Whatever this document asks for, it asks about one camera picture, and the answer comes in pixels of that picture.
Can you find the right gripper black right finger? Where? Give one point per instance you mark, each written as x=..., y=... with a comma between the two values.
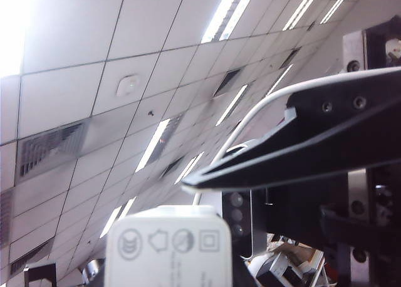
x=241, y=274

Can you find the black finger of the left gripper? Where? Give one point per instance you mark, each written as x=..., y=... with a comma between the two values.
x=338, y=111

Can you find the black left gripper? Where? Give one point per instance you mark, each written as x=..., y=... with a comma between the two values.
x=376, y=224

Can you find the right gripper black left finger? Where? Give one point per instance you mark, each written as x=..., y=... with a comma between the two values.
x=101, y=277

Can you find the white charger brick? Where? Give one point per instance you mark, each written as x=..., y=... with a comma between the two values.
x=169, y=252

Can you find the brown cardboard box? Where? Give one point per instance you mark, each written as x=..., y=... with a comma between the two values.
x=294, y=252

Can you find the long ceiling light strip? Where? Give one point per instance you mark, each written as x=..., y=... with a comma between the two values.
x=302, y=8
x=280, y=80
x=336, y=5
x=189, y=168
x=228, y=14
x=153, y=143
x=117, y=218
x=232, y=105

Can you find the grey ceiling air vent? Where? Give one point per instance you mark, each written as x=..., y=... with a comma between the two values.
x=50, y=149

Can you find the white ceiling access point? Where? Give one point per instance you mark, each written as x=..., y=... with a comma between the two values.
x=127, y=85

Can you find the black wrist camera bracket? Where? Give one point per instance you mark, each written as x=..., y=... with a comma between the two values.
x=297, y=211

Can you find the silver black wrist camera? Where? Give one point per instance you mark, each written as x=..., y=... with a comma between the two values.
x=236, y=215

